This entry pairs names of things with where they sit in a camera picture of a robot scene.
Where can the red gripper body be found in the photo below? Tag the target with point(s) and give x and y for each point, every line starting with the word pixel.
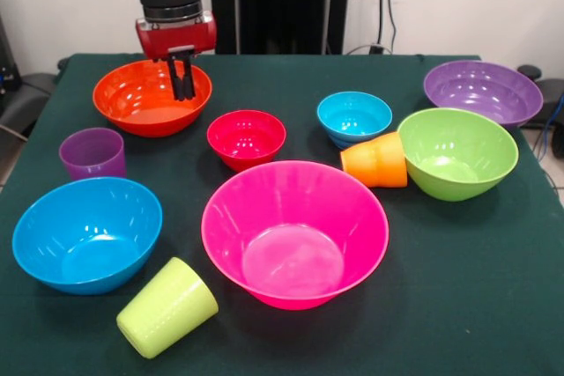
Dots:
pixel 176 37

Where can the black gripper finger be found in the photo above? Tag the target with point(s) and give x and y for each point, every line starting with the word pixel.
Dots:
pixel 188 78
pixel 176 81

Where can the large orange-red bowl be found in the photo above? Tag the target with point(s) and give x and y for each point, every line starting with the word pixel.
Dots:
pixel 141 103

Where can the large pink bowl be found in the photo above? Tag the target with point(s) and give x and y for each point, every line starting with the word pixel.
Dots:
pixel 295 235

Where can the orange cup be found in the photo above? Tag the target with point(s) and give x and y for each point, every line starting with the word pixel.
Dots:
pixel 374 162

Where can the green cup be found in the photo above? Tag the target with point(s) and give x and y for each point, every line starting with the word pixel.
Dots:
pixel 165 310

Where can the small red-pink bowl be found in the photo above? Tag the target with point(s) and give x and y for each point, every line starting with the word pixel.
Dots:
pixel 247 140

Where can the purple cup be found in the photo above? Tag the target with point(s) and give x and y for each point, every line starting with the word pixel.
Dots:
pixel 92 156

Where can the small blue bowl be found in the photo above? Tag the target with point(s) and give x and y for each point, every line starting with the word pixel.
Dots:
pixel 354 118

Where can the large blue bowl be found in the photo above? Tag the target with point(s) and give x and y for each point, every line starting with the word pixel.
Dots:
pixel 88 235

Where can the large green bowl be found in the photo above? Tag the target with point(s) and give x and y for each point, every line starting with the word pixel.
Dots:
pixel 458 156

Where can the large purple bowl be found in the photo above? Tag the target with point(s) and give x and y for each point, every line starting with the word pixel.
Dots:
pixel 482 90

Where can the dark green tablecloth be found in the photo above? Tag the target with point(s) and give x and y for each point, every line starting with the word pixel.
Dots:
pixel 440 261

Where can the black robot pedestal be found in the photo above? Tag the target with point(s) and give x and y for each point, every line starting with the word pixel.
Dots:
pixel 286 6

